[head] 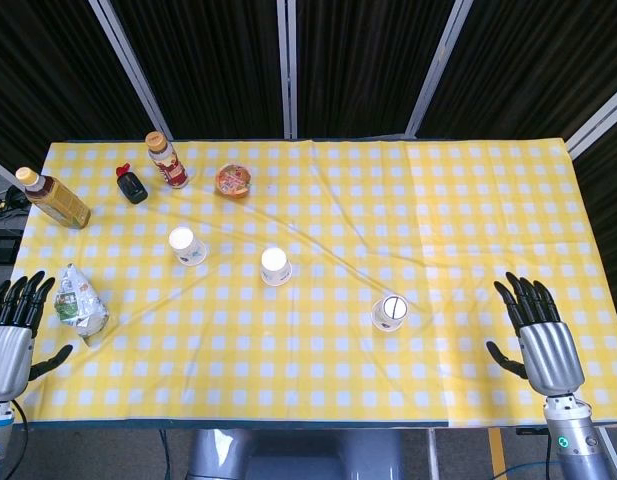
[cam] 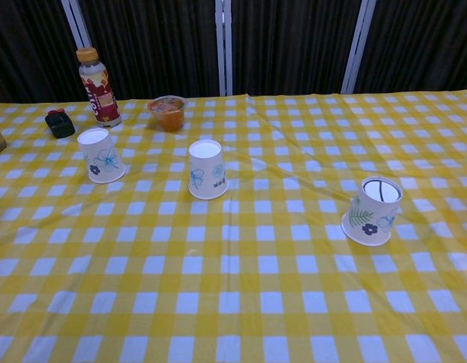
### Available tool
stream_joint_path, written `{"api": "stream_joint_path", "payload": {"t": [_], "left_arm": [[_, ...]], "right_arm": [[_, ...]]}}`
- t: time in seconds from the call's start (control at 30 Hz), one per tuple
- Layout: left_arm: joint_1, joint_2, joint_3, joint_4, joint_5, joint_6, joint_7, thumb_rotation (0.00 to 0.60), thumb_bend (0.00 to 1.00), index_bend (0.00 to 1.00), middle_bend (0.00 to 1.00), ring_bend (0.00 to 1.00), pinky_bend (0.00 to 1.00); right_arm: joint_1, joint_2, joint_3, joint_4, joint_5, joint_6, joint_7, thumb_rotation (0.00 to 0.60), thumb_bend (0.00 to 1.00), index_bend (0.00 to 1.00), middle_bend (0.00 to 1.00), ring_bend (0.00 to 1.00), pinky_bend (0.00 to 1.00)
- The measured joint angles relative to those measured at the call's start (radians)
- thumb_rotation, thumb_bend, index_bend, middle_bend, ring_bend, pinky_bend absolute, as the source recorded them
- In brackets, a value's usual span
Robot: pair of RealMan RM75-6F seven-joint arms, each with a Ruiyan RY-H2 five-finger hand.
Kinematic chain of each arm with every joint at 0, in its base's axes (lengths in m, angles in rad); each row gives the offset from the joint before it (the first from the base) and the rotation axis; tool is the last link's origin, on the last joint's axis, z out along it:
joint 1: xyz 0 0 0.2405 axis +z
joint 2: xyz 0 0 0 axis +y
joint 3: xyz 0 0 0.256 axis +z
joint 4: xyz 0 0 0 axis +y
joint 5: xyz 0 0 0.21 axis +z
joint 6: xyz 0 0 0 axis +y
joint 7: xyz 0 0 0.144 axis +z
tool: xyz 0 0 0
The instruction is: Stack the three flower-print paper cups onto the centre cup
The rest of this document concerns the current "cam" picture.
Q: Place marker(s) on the black corrugated partition panel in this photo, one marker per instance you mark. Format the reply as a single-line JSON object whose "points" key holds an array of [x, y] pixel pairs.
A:
{"points": [[290, 45], [153, 45], [25, 49], [426, 41]]}

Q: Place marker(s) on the yellow white checkered tablecloth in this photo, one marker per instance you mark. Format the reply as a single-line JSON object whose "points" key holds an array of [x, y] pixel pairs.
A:
{"points": [[256, 283]]}

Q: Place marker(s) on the Costa coffee bottle yellow cap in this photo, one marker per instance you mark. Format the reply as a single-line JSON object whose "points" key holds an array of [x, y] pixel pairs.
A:
{"points": [[100, 98]]}

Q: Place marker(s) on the paper cup with marked bottom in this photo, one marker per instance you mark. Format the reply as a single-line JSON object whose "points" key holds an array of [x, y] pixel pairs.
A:
{"points": [[369, 219]]}

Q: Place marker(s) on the white partition post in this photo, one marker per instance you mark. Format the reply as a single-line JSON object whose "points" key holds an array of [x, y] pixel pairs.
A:
{"points": [[356, 45], [76, 19], [223, 45]]}

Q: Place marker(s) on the orange jelly cup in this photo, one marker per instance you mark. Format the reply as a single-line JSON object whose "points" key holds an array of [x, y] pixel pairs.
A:
{"points": [[169, 117]]}

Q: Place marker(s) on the small black bottle red cap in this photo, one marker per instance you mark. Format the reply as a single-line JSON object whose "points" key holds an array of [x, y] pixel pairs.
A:
{"points": [[61, 126]]}

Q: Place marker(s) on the white floral paper cup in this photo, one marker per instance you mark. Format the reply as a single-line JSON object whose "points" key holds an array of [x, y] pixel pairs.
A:
{"points": [[206, 170], [100, 159]]}

